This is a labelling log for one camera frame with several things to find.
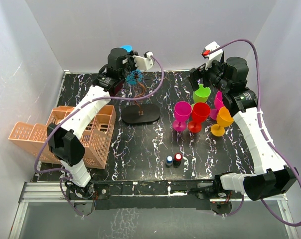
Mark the peach plastic basket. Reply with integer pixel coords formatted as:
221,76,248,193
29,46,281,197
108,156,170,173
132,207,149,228
8,105,116,169

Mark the red capped small bottle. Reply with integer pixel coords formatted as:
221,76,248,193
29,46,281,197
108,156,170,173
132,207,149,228
173,153,183,167

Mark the purple cable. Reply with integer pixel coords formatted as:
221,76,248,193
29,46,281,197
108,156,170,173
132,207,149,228
210,38,301,227
33,55,165,218

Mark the red plastic wine glass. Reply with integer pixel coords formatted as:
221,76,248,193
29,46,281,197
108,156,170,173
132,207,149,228
188,102,211,133

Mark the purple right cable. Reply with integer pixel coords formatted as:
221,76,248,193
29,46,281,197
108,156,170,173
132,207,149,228
210,38,301,227

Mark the blue plastic wine glass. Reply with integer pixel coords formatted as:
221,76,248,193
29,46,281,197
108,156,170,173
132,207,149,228
121,45,142,85

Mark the orange plastic wine glass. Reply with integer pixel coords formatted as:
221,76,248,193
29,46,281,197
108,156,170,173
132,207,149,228
211,107,234,137

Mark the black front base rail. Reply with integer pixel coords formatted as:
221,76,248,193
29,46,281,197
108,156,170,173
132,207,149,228
65,179,243,215

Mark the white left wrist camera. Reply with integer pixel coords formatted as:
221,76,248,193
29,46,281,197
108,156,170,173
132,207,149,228
133,51,154,71

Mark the metal wine glass rack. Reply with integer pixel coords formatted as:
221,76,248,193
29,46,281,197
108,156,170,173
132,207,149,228
121,76,161,125

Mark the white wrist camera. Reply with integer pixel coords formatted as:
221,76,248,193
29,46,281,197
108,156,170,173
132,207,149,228
133,51,154,71
202,41,223,71

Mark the green plastic wine glass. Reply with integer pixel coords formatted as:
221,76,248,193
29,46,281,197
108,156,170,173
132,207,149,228
191,84,211,109

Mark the blue capped small bottle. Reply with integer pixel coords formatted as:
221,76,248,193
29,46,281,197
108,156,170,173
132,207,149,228
165,156,173,167

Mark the magenta plastic wine glass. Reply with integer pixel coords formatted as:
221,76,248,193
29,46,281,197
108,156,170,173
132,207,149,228
172,101,192,132

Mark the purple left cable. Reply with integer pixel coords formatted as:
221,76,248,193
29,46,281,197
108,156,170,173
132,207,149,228
33,55,165,218

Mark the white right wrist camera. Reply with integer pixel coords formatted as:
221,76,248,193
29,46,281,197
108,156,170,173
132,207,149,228
202,41,223,71

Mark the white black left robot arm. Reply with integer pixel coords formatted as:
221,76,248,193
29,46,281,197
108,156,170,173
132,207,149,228
47,45,138,199

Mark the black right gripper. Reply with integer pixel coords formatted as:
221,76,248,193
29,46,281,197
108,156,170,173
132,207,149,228
187,58,230,94

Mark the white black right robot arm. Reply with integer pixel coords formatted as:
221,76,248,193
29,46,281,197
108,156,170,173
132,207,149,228
188,57,298,201

